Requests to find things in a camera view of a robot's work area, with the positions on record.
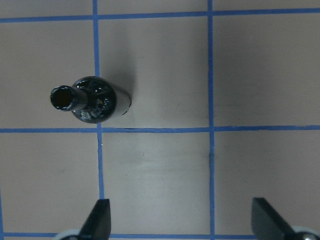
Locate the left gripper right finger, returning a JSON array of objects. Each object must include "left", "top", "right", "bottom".
[{"left": 251, "top": 197, "right": 293, "bottom": 240}]

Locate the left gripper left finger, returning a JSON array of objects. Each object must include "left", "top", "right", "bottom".
[{"left": 78, "top": 199, "right": 111, "bottom": 240}]

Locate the dark wine bottle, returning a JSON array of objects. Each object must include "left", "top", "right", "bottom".
[{"left": 50, "top": 76, "right": 132, "bottom": 124}]

